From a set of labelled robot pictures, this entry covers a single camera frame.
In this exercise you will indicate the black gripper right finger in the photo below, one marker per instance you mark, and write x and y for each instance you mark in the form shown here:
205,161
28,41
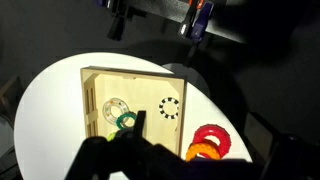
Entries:
261,131

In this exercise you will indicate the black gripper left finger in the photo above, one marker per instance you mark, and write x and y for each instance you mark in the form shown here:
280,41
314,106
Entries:
140,122

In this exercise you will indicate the wooden tray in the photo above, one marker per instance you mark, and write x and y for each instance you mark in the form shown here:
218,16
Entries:
140,90

